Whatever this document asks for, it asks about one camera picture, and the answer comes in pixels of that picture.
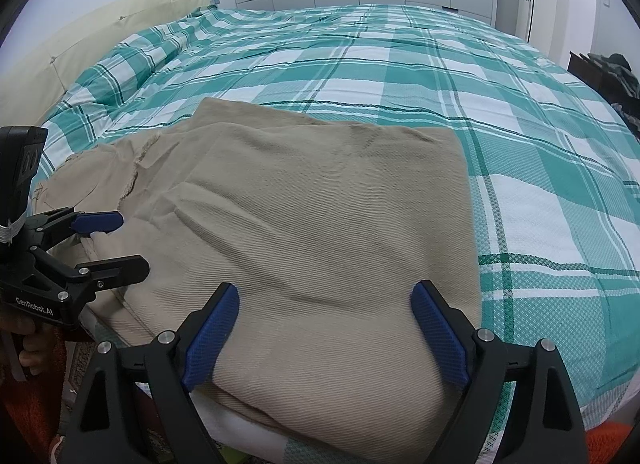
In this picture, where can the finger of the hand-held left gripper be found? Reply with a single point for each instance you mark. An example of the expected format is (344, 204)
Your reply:
(97, 222)
(117, 270)

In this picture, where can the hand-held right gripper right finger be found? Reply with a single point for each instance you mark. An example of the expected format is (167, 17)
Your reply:
(440, 339)

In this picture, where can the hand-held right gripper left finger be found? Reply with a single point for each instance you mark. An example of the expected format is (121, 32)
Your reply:
(210, 339)

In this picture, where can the beige pants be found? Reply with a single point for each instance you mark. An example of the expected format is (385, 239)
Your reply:
(310, 224)

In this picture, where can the person's left hand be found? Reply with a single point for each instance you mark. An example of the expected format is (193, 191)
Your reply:
(32, 349)

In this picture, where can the orange fluffy rug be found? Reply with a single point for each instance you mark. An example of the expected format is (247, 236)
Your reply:
(30, 409)

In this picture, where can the green plaid duvet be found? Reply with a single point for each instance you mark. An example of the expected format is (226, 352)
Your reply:
(525, 169)

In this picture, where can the dark wooden cabinet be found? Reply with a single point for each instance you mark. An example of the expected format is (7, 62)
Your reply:
(585, 74)

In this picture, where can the pile of clothes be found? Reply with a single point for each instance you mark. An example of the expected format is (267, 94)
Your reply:
(622, 79)

